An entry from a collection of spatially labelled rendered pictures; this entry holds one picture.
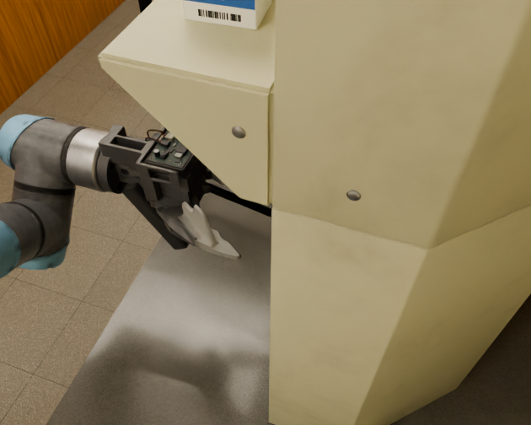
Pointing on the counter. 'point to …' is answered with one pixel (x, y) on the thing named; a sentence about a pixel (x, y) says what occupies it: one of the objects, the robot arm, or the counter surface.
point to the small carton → (227, 12)
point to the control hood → (205, 89)
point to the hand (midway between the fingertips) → (265, 212)
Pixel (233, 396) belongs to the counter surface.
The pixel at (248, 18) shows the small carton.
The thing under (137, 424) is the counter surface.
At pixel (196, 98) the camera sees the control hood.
